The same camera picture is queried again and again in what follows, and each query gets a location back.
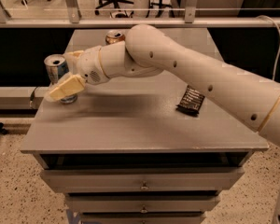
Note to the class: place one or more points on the gold soda can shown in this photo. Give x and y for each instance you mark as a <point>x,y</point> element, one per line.
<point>114,36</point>

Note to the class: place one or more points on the middle grey drawer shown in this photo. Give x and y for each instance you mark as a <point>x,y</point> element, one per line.
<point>141,204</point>

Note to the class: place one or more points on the grey drawer cabinet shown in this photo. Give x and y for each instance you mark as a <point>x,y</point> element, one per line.
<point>131,125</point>

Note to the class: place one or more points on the top grey drawer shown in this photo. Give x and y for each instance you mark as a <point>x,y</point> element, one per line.
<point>90,181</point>

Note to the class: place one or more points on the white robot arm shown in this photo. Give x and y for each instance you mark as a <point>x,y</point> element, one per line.
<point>146,51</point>

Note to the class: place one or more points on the blue silver redbull can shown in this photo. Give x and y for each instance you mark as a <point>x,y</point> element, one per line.
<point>56,66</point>

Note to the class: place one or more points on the grey drawer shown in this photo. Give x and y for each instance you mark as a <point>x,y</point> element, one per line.
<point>141,204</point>
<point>144,219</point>
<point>90,181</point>

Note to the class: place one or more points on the black rxbar chocolate wrapper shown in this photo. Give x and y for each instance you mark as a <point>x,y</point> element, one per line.
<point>191,102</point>

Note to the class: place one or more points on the bottom grey drawer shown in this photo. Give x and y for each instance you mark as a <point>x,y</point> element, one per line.
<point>144,219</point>

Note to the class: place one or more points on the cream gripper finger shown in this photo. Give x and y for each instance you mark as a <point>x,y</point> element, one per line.
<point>72,57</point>
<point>68,85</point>

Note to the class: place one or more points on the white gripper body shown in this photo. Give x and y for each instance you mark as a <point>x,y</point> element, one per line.
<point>89,65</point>

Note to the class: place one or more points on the metal railing frame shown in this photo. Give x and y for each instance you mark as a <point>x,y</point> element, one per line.
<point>162,13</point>

